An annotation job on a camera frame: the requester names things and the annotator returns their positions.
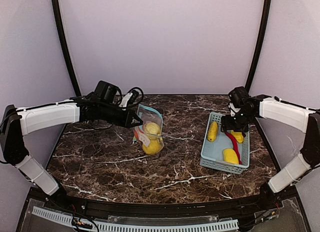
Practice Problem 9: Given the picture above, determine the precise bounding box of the clear zip bag blue zipper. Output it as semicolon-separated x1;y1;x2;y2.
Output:
133;104;164;149

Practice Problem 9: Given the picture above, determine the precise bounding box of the pale yellow potato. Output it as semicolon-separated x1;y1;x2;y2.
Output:
143;122;161;135

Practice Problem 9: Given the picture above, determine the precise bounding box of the round yellow lemon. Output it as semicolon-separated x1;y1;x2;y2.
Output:
142;140;163;155

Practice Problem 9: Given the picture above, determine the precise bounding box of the yellow mango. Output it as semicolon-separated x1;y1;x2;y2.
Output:
223;148;240;164

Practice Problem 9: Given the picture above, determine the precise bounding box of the orange fruit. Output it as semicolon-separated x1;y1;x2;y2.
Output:
134;131;140;140

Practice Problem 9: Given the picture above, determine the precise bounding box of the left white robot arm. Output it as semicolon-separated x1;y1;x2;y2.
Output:
0;81;144;196

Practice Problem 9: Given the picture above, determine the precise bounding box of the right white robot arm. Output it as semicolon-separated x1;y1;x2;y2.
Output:
221;87;320;209

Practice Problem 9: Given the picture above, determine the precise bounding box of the red chili pepper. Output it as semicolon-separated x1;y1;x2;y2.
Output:
225;132;242;164

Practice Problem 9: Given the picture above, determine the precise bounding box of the yellow fruit back left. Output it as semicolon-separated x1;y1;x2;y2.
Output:
207;121;219;142

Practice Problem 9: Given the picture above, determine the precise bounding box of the light blue plastic basket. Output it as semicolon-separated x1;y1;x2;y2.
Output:
200;112;250;174

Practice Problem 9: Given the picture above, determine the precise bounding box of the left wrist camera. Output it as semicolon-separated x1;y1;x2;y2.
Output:
119;87;144;110

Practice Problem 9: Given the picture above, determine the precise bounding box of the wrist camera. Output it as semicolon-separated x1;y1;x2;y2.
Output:
119;87;144;110
228;86;250;116

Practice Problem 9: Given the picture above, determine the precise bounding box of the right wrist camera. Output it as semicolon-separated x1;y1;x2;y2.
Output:
228;86;250;116

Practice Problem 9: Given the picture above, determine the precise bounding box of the black front table rail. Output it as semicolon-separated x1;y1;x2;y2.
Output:
30;187;276;220

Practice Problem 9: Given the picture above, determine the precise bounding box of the slotted grey cable duct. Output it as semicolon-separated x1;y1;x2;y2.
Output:
32;206;239;231

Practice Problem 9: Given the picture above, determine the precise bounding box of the black frame post right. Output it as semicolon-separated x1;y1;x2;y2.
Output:
245;0;272;92

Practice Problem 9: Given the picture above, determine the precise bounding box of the black frame post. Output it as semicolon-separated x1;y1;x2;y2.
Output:
245;0;272;92
51;0;82;96

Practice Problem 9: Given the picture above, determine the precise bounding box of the black frame post left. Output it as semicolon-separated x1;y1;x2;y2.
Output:
51;0;82;96

